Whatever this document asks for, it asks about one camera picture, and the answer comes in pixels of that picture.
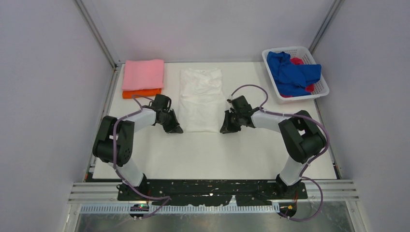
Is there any white printed t shirt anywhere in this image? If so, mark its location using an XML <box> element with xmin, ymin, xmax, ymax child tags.
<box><xmin>177</xmin><ymin>69</ymin><xmax>225</xmax><ymax>133</ymax></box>

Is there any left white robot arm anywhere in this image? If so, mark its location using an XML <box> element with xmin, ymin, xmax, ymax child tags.
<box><xmin>92</xmin><ymin>94</ymin><xmax>183</xmax><ymax>201</ymax></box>

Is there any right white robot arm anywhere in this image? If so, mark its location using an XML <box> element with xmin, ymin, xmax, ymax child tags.
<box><xmin>220</xmin><ymin>96</ymin><xmax>328</xmax><ymax>199</ymax></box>

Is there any folded orange t shirt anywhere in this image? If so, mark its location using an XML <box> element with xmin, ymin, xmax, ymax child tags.
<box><xmin>122</xmin><ymin>88</ymin><xmax>162</xmax><ymax>99</ymax></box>

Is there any folded pink t shirt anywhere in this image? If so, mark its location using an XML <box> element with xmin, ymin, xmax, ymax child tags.
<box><xmin>122</xmin><ymin>59</ymin><xmax>164</xmax><ymax>91</ymax></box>

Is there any blue t shirt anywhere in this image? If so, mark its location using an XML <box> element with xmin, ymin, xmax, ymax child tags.
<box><xmin>266</xmin><ymin>52</ymin><xmax>322</xmax><ymax>98</ymax></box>

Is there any red t shirt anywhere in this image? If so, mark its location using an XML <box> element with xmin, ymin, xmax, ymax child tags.
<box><xmin>279</xmin><ymin>57</ymin><xmax>315</xmax><ymax>99</ymax></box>

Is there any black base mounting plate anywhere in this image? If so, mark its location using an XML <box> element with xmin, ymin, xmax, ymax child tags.
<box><xmin>117</xmin><ymin>179</ymin><xmax>308</xmax><ymax>206</ymax></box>

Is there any white slotted cable duct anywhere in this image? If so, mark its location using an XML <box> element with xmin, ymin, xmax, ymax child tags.
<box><xmin>80</xmin><ymin>203</ymin><xmax>279</xmax><ymax>214</ymax></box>

